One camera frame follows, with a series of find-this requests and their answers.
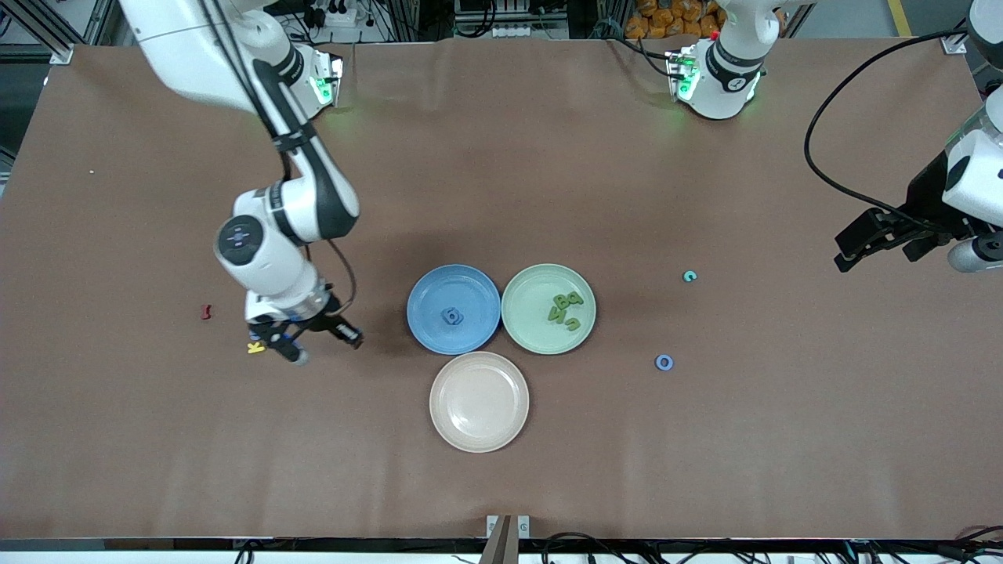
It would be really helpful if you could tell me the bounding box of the brown angled post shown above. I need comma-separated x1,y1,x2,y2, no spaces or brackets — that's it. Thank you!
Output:
478,515,515,564

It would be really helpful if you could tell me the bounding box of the beige plate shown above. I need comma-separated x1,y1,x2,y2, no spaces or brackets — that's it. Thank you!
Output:
429,351,530,454

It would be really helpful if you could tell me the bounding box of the blue plate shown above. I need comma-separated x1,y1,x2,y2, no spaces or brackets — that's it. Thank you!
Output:
406,264,502,356

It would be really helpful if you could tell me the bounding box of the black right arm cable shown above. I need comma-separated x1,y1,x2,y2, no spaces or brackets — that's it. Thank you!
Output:
200,0,357,314

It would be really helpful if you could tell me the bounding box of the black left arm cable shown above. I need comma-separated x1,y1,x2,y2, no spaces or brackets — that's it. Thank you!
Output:
805,30,972,228

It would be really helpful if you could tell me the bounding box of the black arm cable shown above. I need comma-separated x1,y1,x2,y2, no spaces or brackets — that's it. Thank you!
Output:
200,0,357,314
805,30,972,228

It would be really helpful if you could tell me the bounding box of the pile of orange fruit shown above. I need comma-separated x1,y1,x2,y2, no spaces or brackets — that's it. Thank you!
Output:
625,0,726,40

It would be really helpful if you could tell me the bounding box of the light green plate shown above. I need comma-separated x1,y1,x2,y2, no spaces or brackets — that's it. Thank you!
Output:
501,263,597,356

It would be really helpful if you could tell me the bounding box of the black cable loop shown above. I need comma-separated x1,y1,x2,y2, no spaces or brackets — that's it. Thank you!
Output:
541,532,628,564

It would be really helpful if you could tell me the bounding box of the power strip with plugs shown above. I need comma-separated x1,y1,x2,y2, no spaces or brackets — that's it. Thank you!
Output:
302,0,363,28

